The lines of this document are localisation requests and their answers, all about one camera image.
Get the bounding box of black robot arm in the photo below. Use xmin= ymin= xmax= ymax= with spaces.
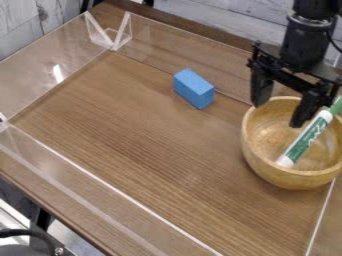
xmin=248 ymin=0 xmax=342 ymax=128

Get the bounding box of clear acrylic tray wall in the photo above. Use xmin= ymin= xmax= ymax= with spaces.
xmin=0 ymin=10 xmax=342 ymax=256

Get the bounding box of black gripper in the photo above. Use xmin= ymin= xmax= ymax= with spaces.
xmin=248 ymin=41 xmax=342 ymax=128

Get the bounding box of green and white marker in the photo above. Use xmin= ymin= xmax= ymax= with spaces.
xmin=276 ymin=96 xmax=342 ymax=168

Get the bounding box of black metal base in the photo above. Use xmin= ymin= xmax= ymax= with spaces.
xmin=0 ymin=239 xmax=79 ymax=256

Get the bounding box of blue rectangular block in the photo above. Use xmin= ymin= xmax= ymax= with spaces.
xmin=174 ymin=68 xmax=215 ymax=109

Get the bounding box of black cable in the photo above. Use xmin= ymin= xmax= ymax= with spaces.
xmin=0 ymin=228 xmax=59 ymax=256

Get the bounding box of brown wooden bowl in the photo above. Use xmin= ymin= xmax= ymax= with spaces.
xmin=241 ymin=96 xmax=342 ymax=190

